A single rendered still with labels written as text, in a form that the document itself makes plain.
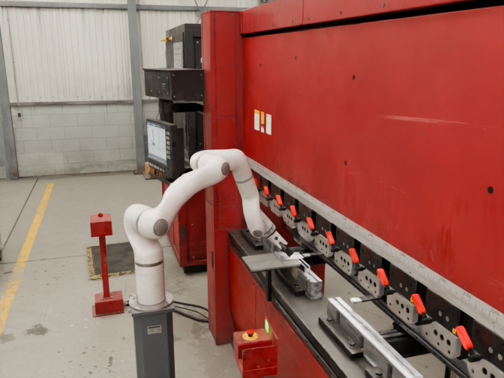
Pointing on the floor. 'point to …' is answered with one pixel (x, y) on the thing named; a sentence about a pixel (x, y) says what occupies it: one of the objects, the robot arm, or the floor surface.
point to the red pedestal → (114, 302)
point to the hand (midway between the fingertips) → (286, 250)
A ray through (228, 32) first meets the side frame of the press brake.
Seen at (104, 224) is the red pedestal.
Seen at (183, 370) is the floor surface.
